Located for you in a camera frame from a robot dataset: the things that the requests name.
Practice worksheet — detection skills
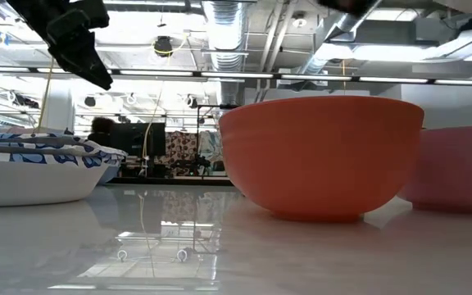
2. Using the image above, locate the black frame stand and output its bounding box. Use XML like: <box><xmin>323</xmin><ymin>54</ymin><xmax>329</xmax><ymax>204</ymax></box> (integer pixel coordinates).
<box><xmin>196</xmin><ymin>104</ymin><xmax>241</xmax><ymax>179</ymax></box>

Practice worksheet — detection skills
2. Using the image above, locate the person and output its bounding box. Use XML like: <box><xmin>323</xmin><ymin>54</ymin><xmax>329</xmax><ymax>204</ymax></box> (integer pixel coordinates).
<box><xmin>87</xmin><ymin>116</ymin><xmax>116</xmax><ymax>148</ymax></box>

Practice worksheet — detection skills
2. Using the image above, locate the long ceiling light rail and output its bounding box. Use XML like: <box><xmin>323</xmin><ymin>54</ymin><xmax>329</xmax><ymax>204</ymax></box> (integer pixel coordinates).
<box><xmin>0</xmin><ymin>65</ymin><xmax>472</xmax><ymax>87</ymax></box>

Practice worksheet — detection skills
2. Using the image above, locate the pink bowl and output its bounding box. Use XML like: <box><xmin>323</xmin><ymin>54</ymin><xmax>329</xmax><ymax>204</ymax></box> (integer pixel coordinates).
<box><xmin>397</xmin><ymin>125</ymin><xmax>472</xmax><ymax>214</ymax></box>

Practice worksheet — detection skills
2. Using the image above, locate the black monitor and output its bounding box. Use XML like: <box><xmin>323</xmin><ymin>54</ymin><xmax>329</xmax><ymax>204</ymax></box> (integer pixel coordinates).
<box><xmin>111</xmin><ymin>121</ymin><xmax>166</xmax><ymax>157</ymax></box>

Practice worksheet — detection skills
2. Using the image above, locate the patterned cloth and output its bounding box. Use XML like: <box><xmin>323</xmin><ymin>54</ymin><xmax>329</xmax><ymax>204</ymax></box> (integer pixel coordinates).
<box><xmin>165</xmin><ymin>130</ymin><xmax>199</xmax><ymax>178</ymax></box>

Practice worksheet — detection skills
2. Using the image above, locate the slanted silver ventilation duct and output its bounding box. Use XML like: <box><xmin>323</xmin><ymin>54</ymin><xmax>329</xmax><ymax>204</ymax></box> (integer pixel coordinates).
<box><xmin>297</xmin><ymin>11</ymin><xmax>380</xmax><ymax>83</ymax></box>

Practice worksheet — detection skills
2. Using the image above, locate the red bowl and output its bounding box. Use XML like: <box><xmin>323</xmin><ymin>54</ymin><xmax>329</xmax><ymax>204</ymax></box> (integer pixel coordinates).
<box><xmin>218</xmin><ymin>96</ymin><xmax>425</xmax><ymax>224</ymax></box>

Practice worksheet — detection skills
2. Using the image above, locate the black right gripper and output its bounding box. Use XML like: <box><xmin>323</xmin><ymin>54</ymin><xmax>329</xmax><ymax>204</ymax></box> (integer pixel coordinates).
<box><xmin>317</xmin><ymin>0</ymin><xmax>380</xmax><ymax>18</ymax></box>

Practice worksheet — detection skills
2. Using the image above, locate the black ceiling dome camera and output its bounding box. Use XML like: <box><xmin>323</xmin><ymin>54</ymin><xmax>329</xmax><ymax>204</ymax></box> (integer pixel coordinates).
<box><xmin>152</xmin><ymin>35</ymin><xmax>175</xmax><ymax>57</ymax></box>

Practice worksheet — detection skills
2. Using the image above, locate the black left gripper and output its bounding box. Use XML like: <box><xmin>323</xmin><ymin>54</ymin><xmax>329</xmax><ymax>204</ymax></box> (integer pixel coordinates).
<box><xmin>6</xmin><ymin>0</ymin><xmax>115</xmax><ymax>92</ymax></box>

